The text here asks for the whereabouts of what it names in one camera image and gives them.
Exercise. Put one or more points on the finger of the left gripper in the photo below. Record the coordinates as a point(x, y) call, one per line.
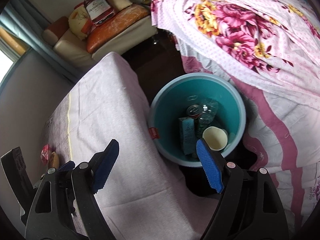
point(70, 165)

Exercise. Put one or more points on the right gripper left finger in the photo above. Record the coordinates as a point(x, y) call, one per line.
point(64, 206)

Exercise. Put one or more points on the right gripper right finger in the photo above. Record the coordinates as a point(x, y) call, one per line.
point(249, 206)

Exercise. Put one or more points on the red pink snack wrapper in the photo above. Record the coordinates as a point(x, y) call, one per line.
point(45, 154)

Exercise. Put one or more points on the white paper cup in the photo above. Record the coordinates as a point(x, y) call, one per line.
point(216, 138)

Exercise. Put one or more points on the blue milk carton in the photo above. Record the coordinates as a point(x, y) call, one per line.
point(188, 135)

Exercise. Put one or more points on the clear plastic water bottle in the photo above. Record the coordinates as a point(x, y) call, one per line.
point(208, 110)

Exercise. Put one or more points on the brown coconut shell piece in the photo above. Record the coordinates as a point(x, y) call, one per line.
point(54, 161)

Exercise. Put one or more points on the red cola can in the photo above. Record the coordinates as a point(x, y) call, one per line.
point(194, 111)

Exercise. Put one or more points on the teal plastic trash bin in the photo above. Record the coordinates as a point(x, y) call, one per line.
point(186, 106)

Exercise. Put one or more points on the orange seat cushion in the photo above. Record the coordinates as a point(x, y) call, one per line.
point(115, 26)

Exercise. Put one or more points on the cream leather sofa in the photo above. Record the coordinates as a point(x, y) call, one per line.
point(128, 28)

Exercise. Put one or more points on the cream cartoon pillow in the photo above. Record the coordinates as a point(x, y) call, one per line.
point(80, 23)

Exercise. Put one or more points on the grey curtain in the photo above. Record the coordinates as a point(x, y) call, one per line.
point(22, 19)

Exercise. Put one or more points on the red Hennessy gift bag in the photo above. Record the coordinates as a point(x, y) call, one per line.
point(99, 11)

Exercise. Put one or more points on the beige small pillow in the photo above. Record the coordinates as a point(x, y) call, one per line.
point(119, 5)

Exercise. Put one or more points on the pink floral quilt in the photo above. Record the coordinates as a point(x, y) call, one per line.
point(270, 50)

